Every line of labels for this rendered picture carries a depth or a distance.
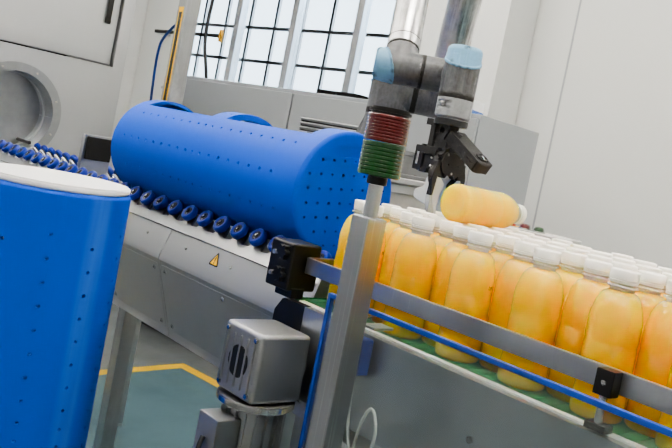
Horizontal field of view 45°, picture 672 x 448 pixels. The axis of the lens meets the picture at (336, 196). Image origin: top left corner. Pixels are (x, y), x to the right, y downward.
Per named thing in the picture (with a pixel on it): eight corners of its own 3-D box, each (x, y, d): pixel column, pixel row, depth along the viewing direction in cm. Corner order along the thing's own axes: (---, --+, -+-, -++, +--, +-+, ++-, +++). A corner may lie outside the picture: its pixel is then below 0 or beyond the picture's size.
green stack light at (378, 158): (378, 175, 123) (384, 143, 123) (408, 182, 118) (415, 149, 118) (347, 170, 119) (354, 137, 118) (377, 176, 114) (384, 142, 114)
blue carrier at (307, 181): (190, 196, 253) (201, 104, 250) (383, 259, 188) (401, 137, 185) (104, 193, 234) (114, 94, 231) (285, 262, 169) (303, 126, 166)
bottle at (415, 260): (403, 340, 133) (425, 230, 133) (371, 328, 138) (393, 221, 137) (429, 339, 139) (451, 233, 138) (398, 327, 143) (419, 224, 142)
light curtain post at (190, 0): (115, 420, 315) (196, -16, 306) (122, 426, 310) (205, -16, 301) (100, 421, 311) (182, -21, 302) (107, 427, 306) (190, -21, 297)
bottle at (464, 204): (475, 209, 143) (534, 220, 155) (461, 175, 146) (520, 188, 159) (446, 229, 147) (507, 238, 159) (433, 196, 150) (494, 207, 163)
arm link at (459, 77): (482, 53, 172) (487, 47, 164) (471, 104, 173) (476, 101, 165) (445, 46, 173) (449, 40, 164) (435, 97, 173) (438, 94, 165)
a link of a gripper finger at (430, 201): (412, 216, 171) (426, 175, 172) (432, 221, 166) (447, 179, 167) (402, 212, 169) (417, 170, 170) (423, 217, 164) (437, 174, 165)
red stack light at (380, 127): (385, 143, 123) (390, 117, 122) (415, 148, 118) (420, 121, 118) (354, 136, 118) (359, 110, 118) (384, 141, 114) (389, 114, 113)
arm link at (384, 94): (365, 107, 232) (375, 61, 231) (412, 116, 232) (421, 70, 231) (365, 105, 220) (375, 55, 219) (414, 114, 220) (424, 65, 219)
